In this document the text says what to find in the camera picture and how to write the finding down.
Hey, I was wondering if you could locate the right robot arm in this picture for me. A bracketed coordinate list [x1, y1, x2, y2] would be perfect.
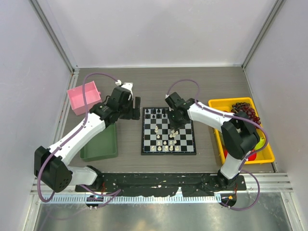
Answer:
[165, 92, 260, 190]

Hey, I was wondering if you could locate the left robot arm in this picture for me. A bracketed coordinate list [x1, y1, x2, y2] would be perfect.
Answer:
[34, 82, 141, 193]

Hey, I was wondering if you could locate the black white chessboard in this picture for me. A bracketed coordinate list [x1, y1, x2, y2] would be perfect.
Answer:
[141, 107, 196, 155]

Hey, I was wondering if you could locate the pink plastic box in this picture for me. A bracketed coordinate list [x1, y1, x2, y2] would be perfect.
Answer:
[67, 81, 102, 116]

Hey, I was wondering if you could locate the green plastic tray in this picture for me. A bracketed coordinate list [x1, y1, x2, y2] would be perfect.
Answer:
[79, 124, 118, 162]

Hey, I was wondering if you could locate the purple grape bunch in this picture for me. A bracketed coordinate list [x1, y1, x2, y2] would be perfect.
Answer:
[231, 102, 261, 125]

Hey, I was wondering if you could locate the red apple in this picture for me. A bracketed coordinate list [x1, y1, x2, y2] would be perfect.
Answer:
[223, 150, 257, 161]

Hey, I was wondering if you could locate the green pear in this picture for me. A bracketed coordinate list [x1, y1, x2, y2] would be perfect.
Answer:
[255, 137, 266, 150]

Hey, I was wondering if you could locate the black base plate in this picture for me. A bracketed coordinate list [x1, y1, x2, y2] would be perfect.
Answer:
[87, 173, 246, 197]

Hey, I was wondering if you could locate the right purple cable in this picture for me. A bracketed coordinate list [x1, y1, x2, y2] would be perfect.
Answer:
[167, 79, 269, 211]

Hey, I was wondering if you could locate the aluminium frame rail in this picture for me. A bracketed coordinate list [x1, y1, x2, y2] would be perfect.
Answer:
[28, 0, 80, 75]

